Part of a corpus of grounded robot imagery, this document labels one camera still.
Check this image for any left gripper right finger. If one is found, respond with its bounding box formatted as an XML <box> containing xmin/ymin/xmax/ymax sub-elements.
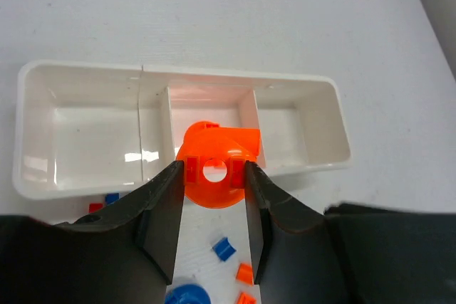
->
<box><xmin>245</xmin><ymin>162</ymin><xmax>455</xmax><ymax>303</ymax></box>

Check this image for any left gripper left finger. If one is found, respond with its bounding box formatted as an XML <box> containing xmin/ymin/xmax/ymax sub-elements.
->
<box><xmin>1</xmin><ymin>161</ymin><xmax>184</xmax><ymax>303</ymax></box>

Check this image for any blue ring lego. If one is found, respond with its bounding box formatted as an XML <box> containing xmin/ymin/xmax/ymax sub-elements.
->
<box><xmin>165</xmin><ymin>283</ymin><xmax>211</xmax><ymax>304</ymax></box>

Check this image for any small orange lego brick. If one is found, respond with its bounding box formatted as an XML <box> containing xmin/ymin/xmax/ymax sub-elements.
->
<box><xmin>236</xmin><ymin>263</ymin><xmax>254</xmax><ymax>286</ymax></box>

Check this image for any small orange lego piece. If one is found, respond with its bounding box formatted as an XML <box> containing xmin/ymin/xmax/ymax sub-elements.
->
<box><xmin>237</xmin><ymin>292</ymin><xmax>257</xmax><ymax>304</ymax></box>

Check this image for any orange round lego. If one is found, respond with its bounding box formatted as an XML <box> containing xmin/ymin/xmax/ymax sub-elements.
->
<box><xmin>176</xmin><ymin>121</ymin><xmax>261</xmax><ymax>209</ymax></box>

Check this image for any small red lego brick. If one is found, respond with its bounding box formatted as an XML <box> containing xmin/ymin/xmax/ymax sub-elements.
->
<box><xmin>88</xmin><ymin>202</ymin><xmax>104</xmax><ymax>214</ymax></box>

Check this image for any blue lego near tray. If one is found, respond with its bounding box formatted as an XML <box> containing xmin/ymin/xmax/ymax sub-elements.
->
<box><xmin>104</xmin><ymin>193</ymin><xmax>120</xmax><ymax>206</ymax></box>

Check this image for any small blue lego brick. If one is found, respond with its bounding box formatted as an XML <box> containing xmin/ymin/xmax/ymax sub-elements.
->
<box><xmin>212</xmin><ymin>237</ymin><xmax>237</xmax><ymax>262</ymax></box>

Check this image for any white three-compartment tray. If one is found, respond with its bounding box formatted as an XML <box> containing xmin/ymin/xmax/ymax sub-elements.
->
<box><xmin>12</xmin><ymin>61</ymin><xmax>351</xmax><ymax>200</ymax></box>

